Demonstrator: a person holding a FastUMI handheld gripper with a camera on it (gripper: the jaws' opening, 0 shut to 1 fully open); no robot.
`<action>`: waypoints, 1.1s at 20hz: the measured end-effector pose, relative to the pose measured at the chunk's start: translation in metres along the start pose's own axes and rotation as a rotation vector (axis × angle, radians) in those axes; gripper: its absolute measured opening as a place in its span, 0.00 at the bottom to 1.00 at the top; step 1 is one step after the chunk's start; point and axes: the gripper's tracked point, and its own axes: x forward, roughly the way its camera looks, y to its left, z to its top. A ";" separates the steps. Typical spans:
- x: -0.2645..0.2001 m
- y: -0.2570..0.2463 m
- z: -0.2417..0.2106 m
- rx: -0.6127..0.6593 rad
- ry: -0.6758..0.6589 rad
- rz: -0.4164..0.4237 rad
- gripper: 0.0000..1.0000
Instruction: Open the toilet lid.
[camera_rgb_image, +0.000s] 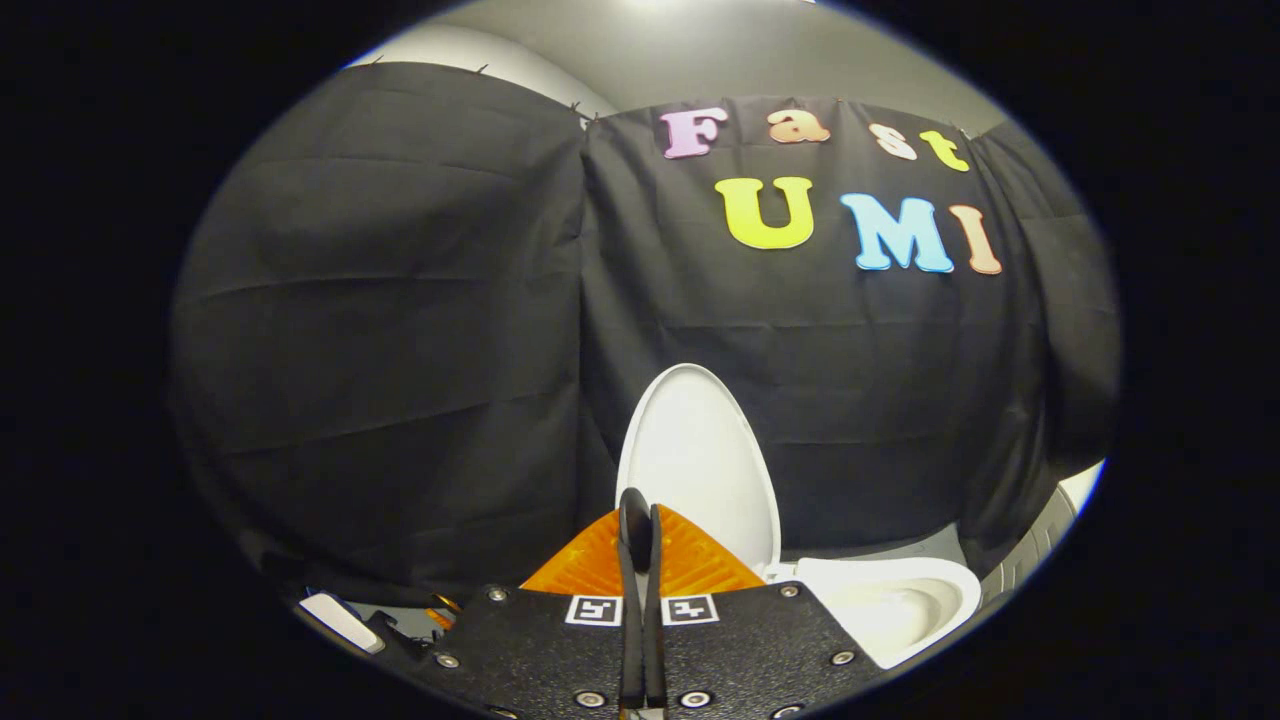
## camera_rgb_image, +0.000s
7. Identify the black backdrop cloth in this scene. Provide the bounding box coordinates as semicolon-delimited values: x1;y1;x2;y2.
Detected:
168;62;1123;608

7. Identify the white rounded bar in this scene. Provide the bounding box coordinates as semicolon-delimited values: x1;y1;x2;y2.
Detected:
298;591;387;655

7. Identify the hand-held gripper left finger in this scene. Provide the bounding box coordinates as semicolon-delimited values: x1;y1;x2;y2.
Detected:
398;487;647;720

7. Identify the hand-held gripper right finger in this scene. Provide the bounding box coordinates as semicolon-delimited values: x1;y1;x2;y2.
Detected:
644;503;887;720

